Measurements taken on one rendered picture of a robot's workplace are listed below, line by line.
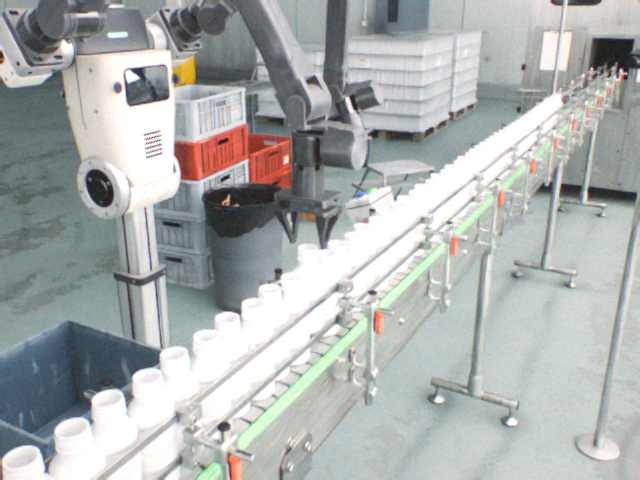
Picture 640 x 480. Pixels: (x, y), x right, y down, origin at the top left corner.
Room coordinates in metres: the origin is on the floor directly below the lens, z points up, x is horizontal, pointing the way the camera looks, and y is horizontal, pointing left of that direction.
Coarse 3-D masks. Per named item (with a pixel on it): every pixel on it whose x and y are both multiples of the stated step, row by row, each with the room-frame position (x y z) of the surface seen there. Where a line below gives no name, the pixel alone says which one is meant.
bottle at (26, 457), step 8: (16, 448) 0.56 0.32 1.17; (24, 448) 0.57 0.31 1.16; (32, 448) 0.57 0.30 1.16; (8, 456) 0.55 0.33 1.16; (16, 456) 0.56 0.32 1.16; (24, 456) 0.57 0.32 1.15; (32, 456) 0.57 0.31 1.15; (40, 456) 0.56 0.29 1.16; (8, 464) 0.55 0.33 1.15; (16, 464) 0.56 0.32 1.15; (24, 464) 0.56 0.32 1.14; (32, 464) 0.54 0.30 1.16; (40, 464) 0.55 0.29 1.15; (8, 472) 0.53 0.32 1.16; (16, 472) 0.53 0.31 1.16; (24, 472) 0.54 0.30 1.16; (32, 472) 0.54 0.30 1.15; (40, 472) 0.55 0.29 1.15
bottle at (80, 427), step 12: (72, 420) 0.61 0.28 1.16; (84, 420) 0.61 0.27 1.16; (60, 432) 0.60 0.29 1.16; (72, 432) 0.61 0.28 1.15; (84, 432) 0.59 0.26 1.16; (60, 444) 0.58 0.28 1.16; (72, 444) 0.58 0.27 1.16; (84, 444) 0.59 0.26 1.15; (60, 456) 0.58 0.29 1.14; (72, 456) 0.58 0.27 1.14; (84, 456) 0.59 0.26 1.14; (96, 456) 0.60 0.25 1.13; (60, 468) 0.58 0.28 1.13; (72, 468) 0.58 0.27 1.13; (84, 468) 0.58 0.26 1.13; (96, 468) 0.59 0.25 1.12
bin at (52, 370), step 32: (64, 320) 1.26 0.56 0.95; (0, 352) 1.12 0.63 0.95; (32, 352) 1.18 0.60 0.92; (64, 352) 1.24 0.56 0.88; (96, 352) 1.22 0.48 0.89; (128, 352) 1.17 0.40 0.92; (160, 352) 1.13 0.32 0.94; (0, 384) 1.11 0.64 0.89; (32, 384) 1.17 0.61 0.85; (64, 384) 1.23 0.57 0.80; (96, 384) 1.23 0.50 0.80; (128, 384) 1.01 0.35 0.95; (0, 416) 1.10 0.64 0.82; (32, 416) 1.15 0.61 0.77; (64, 416) 1.21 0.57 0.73; (0, 448) 0.91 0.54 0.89
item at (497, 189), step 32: (512, 160) 2.26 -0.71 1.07; (512, 192) 2.28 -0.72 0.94; (448, 224) 1.45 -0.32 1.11; (480, 224) 1.89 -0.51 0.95; (448, 256) 1.45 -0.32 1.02; (352, 288) 1.10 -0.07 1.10; (448, 288) 1.45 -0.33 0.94; (352, 352) 1.10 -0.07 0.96; (192, 416) 0.69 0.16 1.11; (192, 448) 0.70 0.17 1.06; (224, 448) 0.66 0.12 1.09
